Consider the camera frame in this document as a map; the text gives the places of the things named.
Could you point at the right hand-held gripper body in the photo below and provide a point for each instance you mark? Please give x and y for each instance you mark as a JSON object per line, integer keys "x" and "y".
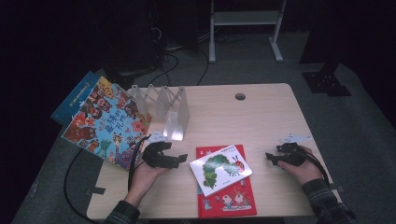
{"x": 291, "y": 154}

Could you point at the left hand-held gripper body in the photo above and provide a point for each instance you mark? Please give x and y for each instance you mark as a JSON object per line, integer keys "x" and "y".
{"x": 157, "y": 155}

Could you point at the white caterpillar picture book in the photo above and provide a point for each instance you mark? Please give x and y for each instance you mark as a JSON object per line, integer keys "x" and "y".
{"x": 218, "y": 171}

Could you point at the translucent expandable book rack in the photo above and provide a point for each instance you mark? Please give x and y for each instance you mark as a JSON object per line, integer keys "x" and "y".
{"x": 179, "y": 121}

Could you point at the colourful animal faces picture book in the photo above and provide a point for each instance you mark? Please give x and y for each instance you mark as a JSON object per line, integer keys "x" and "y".
{"x": 106, "y": 124}

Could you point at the red picture book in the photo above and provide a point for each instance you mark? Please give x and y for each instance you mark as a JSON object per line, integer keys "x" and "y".
{"x": 230, "y": 202}

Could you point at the blue monster picture book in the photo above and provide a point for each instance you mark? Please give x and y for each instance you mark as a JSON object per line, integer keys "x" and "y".
{"x": 74, "y": 96}

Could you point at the person's right hand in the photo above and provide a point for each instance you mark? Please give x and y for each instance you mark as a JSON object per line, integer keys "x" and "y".
{"x": 308, "y": 171}

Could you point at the person's left hand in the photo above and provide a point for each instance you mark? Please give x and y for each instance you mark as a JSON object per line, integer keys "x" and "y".
{"x": 143, "y": 182}

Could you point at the black stand base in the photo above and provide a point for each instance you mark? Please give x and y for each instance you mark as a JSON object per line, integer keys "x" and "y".
{"x": 325, "y": 84}
{"x": 121, "y": 79}

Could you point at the white metal table frame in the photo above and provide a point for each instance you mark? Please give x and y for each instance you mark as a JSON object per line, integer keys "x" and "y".
{"x": 246, "y": 17}

